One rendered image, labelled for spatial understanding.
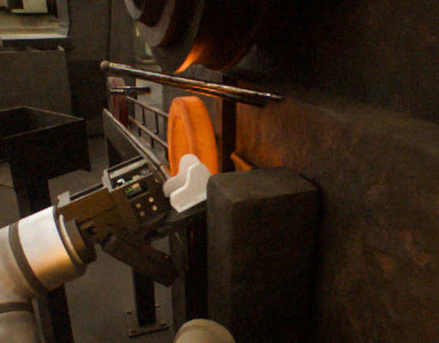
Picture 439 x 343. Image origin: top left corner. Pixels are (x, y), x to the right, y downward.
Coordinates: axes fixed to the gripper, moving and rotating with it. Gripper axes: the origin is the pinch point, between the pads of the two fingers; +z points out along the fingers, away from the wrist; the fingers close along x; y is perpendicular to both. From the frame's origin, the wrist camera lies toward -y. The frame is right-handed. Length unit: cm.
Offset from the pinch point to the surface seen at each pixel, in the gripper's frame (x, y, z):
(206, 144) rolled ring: 4.3, 4.6, 0.0
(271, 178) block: -11.4, 4.8, 1.8
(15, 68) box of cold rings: 248, 4, -48
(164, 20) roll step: 3.9, 21.1, -0.2
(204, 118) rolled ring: 6.8, 7.2, 1.3
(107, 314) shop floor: 75, -67, -37
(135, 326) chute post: 65, -69, -29
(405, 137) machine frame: -23.3, 10.0, 8.6
